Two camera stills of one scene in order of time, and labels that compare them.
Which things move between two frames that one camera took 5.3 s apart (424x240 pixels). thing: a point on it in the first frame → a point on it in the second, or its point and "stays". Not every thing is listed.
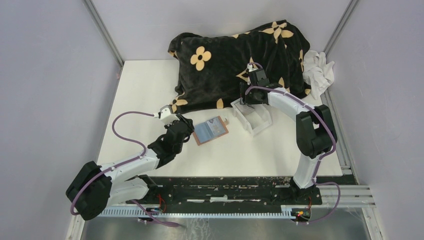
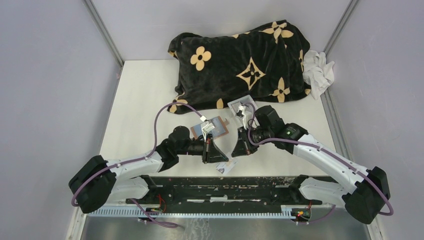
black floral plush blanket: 209,69 stays
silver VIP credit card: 216,126 stays
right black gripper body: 250,97 → 261,134
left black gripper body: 190,129 → 198,147
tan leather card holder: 210,130 stays
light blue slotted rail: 239,212 stays
